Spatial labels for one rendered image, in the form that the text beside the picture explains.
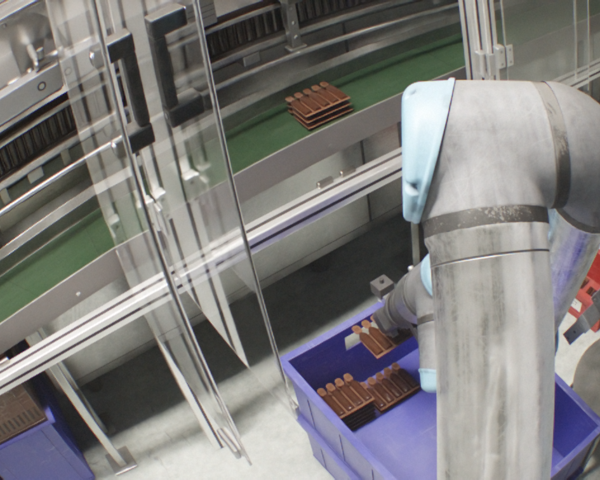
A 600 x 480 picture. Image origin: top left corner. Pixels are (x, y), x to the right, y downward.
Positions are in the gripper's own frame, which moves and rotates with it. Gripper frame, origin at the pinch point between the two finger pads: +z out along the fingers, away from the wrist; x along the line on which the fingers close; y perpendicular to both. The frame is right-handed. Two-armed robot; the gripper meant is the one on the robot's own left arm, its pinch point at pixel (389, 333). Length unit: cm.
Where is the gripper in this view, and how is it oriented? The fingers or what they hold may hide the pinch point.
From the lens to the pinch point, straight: 144.6
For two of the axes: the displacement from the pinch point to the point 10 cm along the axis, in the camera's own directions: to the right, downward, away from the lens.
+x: -8.4, 4.5, -3.1
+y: -5.1, -8.5, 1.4
